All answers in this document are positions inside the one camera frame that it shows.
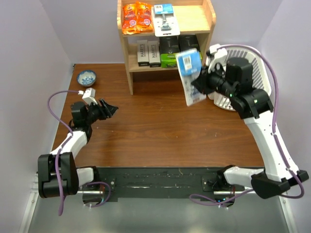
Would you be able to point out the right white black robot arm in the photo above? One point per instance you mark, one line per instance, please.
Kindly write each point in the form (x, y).
(234, 81)

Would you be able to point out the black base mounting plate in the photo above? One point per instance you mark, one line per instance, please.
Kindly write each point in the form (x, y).
(102, 184)

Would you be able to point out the blue razor blister pack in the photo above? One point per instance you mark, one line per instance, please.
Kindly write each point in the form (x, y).
(164, 20)
(189, 66)

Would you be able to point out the aluminium rail frame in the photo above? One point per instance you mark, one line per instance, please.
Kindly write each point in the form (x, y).
(172, 199)

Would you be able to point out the wooden two-tier shelf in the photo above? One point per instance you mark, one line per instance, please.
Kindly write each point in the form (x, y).
(194, 17)

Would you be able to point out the white Harry's razor box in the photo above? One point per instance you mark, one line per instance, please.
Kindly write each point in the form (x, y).
(154, 54)

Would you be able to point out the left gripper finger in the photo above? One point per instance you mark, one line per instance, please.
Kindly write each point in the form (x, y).
(103, 104)
(110, 110)

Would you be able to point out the blue white ceramic bowl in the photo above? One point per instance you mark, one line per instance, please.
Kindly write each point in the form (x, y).
(86, 78)

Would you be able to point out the white plastic laundry basket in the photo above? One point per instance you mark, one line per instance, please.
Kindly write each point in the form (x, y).
(260, 76)

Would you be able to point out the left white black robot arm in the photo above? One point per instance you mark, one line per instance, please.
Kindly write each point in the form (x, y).
(58, 167)

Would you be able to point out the orange razor bag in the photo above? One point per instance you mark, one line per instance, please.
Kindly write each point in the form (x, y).
(144, 19)
(130, 15)

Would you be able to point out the black green razor box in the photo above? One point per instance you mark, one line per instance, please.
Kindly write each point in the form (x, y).
(187, 42)
(169, 47)

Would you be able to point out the silver Harry's razor box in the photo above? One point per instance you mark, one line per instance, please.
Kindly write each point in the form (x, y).
(142, 53)

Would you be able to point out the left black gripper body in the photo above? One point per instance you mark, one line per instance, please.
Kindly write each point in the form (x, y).
(95, 112)

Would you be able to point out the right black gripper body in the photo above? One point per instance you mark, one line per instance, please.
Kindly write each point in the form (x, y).
(217, 83)

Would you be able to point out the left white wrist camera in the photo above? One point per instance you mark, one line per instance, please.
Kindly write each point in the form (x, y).
(88, 96)

